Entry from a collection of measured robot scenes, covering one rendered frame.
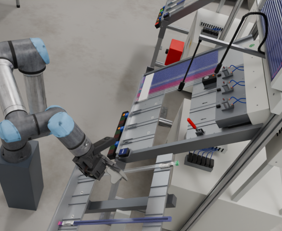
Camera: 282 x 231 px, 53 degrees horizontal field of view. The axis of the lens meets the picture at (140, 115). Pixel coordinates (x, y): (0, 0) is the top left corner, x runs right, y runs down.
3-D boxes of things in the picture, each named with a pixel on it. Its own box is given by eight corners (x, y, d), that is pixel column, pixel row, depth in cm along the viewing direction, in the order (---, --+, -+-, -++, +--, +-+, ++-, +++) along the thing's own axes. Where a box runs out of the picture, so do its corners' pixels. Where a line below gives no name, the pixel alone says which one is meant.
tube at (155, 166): (179, 162, 108) (178, 161, 107) (179, 165, 107) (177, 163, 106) (80, 177, 132) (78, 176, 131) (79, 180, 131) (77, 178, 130)
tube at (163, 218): (59, 226, 116) (58, 224, 115) (61, 222, 117) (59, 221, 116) (171, 221, 92) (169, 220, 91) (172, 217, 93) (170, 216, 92)
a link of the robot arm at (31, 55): (24, 130, 152) (4, 35, 117) (52, 123, 159) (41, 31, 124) (29, 145, 144) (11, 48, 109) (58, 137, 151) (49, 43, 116)
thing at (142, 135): (122, 157, 146) (118, 154, 144) (146, 79, 191) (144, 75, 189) (153, 151, 136) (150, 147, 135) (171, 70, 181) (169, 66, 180)
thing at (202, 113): (190, 147, 129) (185, 140, 126) (199, 63, 174) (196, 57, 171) (267, 132, 112) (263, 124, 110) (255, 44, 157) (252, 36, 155)
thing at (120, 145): (123, 161, 148) (115, 152, 144) (146, 82, 193) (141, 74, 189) (124, 160, 147) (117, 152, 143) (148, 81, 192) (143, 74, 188)
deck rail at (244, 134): (122, 164, 146) (115, 156, 143) (123, 161, 148) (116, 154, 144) (268, 136, 111) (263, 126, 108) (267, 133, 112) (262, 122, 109)
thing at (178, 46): (138, 118, 261) (159, 48, 204) (144, 101, 277) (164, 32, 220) (163, 126, 261) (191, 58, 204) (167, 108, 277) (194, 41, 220)
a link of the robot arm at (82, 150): (75, 131, 100) (91, 133, 95) (82, 139, 102) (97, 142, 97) (62, 148, 96) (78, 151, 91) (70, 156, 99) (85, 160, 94)
